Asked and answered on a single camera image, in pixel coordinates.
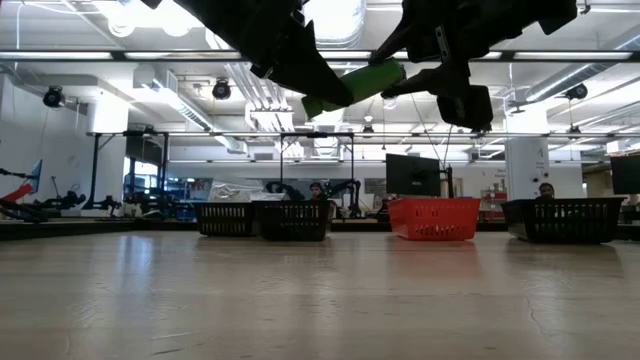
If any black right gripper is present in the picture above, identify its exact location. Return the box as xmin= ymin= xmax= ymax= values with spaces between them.
xmin=368 ymin=0 xmax=579 ymax=100

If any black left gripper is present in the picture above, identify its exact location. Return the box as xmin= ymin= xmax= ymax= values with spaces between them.
xmin=172 ymin=0 xmax=356 ymax=109

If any green Pert shampoo bottle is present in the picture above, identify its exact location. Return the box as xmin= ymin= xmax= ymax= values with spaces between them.
xmin=300 ymin=57 xmax=407 ymax=120

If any black computer monitor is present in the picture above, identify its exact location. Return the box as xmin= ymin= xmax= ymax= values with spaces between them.
xmin=609 ymin=154 xmax=640 ymax=196
xmin=385 ymin=153 xmax=442 ymax=198

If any clear bag of white cotton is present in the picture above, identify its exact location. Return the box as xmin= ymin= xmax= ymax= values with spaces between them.
xmin=207 ymin=178 xmax=286 ymax=204

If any black plastic basket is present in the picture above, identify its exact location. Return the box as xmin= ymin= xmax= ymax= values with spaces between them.
xmin=501 ymin=196 xmax=627 ymax=245
xmin=193 ymin=201 xmax=257 ymax=238
xmin=252 ymin=199 xmax=335 ymax=243

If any red plastic basket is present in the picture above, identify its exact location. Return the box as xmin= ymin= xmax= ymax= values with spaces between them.
xmin=387 ymin=197 xmax=482 ymax=242

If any black background workstation frame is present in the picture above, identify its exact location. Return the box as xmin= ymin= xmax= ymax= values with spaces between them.
xmin=85 ymin=130 xmax=356 ymax=211

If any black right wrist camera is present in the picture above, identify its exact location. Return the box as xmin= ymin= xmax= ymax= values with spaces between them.
xmin=436 ymin=83 xmax=495 ymax=133

